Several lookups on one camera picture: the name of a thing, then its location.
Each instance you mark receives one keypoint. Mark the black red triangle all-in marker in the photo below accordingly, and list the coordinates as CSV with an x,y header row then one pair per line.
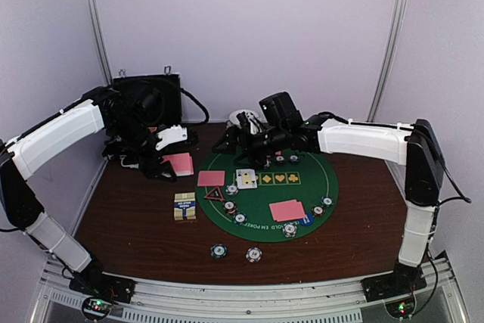
x,y
215,194

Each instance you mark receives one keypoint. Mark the dark chips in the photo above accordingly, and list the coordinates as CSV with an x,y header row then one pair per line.
x,y
240,219
327,201
293,158

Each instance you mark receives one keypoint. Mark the light blue chip stack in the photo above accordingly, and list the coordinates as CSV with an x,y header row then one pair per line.
x,y
254,254

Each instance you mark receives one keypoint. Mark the aluminium front rail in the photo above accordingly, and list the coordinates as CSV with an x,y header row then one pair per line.
x,y
341,300

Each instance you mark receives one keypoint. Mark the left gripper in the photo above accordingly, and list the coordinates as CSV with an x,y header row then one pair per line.
x,y
151,171

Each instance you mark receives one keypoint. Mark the upper white ceramic bowl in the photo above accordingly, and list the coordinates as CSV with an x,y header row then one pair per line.
x,y
249,114

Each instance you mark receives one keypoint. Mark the gold blue card box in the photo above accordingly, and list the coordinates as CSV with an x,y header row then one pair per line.
x,y
185,206

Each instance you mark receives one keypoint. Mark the blue round dealer button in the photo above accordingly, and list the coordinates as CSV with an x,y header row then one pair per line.
x,y
307,220

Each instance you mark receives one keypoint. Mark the aluminium post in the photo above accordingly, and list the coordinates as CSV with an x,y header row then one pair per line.
x,y
99,41
398,16

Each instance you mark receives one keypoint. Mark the pink playing card deck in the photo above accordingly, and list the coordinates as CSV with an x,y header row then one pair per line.
x,y
182,163

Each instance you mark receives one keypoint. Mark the round green poker mat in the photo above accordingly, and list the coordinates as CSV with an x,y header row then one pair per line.
x,y
308,181

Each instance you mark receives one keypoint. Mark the dark blue chip stack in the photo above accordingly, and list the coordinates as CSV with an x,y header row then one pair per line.
x,y
218,251

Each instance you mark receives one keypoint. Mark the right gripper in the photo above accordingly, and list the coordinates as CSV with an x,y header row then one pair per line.
x,y
234,132

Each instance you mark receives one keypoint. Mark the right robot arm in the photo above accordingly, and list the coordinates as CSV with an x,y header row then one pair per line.
x,y
413,146

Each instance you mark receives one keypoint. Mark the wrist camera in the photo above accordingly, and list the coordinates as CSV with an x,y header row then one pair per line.
x,y
279,110
171,135

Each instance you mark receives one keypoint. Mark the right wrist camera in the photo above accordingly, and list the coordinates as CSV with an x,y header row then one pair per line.
x,y
279,110

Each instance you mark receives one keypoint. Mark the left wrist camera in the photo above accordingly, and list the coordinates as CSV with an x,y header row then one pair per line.
x,y
171,135

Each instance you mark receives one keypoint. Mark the right aluminium post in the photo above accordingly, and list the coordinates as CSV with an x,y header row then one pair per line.
x,y
398,16

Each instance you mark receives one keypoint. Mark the black poker chip case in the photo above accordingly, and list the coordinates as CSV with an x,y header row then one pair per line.
x,y
162,88

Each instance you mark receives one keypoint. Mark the two of clubs card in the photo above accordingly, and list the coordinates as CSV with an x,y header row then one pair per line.
x,y
246,179

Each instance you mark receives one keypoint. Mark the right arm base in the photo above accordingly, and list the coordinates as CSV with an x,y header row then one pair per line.
x,y
396,291

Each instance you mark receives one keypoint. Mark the left aluminium post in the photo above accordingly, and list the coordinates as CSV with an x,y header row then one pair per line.
x,y
99,41

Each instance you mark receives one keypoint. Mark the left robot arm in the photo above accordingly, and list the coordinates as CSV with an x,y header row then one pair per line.
x,y
23,155

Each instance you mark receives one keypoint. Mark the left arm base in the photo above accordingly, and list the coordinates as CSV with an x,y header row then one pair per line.
x,y
99,302

